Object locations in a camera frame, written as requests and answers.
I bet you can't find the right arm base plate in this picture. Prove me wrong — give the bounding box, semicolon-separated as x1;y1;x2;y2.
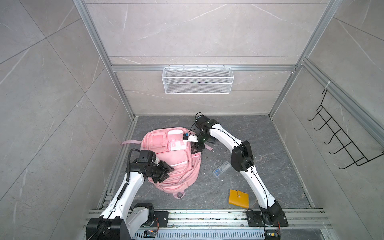
245;209;289;227

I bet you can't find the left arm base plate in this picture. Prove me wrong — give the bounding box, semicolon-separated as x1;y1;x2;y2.
142;211;169;228

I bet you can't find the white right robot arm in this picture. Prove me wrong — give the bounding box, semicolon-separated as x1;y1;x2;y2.
183;112;285;226

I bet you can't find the pink student backpack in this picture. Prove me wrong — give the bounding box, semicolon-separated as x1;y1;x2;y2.
122;127;202;199

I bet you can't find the aluminium mounting rail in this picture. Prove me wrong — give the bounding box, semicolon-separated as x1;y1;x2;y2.
155;209;332;229

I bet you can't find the white wire mesh basket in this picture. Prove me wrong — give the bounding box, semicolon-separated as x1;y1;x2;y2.
162;67;234;95

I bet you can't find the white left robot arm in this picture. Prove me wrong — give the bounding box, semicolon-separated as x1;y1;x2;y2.
86;149;175;240

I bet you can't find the black wire hook rack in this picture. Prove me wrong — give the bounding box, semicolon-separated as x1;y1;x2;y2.
307;89;384;170

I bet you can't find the clear plastic ruler case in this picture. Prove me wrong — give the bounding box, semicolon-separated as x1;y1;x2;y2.
213;161;231;177

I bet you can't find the yellow leather wallet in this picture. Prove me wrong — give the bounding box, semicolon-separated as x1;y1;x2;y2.
229;190;249;209

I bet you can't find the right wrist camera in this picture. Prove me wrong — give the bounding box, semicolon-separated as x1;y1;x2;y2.
183;133;198;143

